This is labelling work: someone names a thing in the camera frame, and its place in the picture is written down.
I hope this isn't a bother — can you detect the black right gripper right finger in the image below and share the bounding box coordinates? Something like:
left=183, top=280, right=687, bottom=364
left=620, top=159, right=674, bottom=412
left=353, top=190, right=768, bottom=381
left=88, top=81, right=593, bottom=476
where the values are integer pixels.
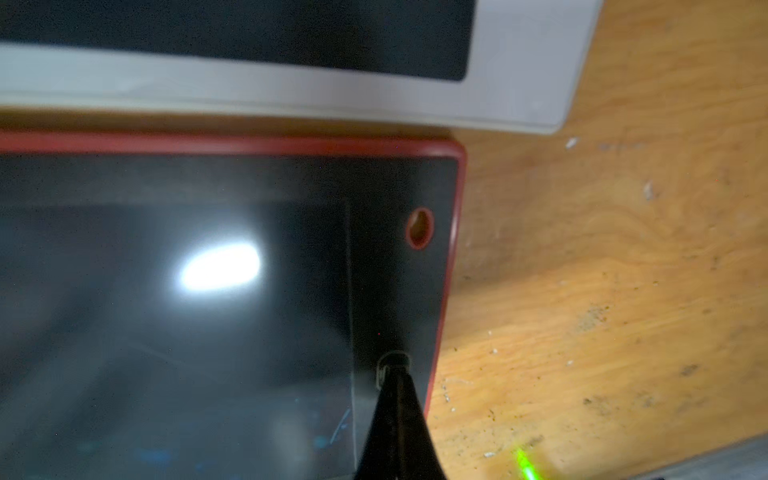
left=395, top=369, right=446, bottom=480

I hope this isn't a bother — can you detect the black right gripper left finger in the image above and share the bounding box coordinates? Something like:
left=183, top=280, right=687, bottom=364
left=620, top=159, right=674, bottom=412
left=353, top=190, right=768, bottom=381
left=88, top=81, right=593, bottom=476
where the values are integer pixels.
left=355, top=368, right=399, bottom=479

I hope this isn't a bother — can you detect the red drawing tablet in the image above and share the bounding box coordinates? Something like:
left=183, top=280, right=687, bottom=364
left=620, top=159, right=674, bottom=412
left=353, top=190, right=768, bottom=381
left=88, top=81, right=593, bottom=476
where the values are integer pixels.
left=1, top=131, right=466, bottom=479

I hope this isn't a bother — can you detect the white drawing tablet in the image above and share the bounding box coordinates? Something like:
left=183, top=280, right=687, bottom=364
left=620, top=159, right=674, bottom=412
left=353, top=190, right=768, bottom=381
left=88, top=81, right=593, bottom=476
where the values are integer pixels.
left=1, top=1, right=602, bottom=134

